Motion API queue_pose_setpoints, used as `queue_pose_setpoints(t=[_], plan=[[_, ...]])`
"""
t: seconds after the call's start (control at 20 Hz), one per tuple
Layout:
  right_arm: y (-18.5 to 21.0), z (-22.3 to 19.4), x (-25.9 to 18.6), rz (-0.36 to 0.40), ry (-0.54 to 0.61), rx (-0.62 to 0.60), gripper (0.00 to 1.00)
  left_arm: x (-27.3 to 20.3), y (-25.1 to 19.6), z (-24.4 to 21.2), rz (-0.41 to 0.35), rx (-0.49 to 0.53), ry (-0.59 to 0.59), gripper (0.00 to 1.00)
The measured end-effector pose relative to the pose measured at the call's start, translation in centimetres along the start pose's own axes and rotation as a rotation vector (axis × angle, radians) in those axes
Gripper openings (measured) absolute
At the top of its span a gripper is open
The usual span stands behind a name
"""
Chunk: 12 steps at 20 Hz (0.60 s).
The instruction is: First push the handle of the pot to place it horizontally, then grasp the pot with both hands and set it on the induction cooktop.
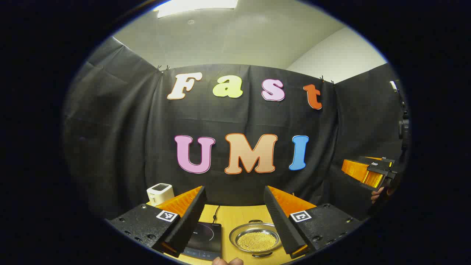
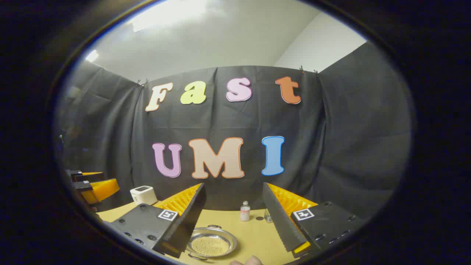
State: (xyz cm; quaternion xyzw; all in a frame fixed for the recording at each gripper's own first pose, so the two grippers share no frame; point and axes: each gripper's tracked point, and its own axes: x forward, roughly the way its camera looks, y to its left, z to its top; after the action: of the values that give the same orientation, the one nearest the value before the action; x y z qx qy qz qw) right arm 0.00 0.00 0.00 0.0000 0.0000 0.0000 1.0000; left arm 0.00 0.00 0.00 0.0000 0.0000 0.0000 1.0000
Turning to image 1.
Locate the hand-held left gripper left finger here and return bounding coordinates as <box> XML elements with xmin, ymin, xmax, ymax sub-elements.
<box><xmin>110</xmin><ymin>186</ymin><xmax>207</xmax><ymax>258</ymax></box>

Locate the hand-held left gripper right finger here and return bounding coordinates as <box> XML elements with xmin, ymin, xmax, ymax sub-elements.
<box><xmin>263</xmin><ymin>186</ymin><xmax>363</xmax><ymax>259</ymax></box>

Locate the black induction cooktop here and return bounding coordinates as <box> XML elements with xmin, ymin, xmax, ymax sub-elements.
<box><xmin>183</xmin><ymin>222</ymin><xmax>222</xmax><ymax>261</ymax></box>

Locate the pile of yellow beans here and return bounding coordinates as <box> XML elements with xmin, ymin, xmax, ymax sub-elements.
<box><xmin>237</xmin><ymin>231</ymin><xmax>277</xmax><ymax>252</ymax></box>

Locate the steel pot with black handles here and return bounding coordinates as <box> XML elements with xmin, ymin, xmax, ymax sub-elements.
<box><xmin>229</xmin><ymin>220</ymin><xmax>283</xmax><ymax>257</ymax></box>

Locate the white toaster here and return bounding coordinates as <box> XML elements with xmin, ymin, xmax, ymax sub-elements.
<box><xmin>146</xmin><ymin>183</ymin><xmax>175</xmax><ymax>206</ymax></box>

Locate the dark stand with light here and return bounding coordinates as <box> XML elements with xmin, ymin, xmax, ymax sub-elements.
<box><xmin>389</xmin><ymin>80</ymin><xmax>410</xmax><ymax>149</ymax></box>

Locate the ceiling light panel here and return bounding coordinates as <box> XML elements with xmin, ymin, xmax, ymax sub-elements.
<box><xmin>153</xmin><ymin>0</ymin><xmax>239</xmax><ymax>18</ymax></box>

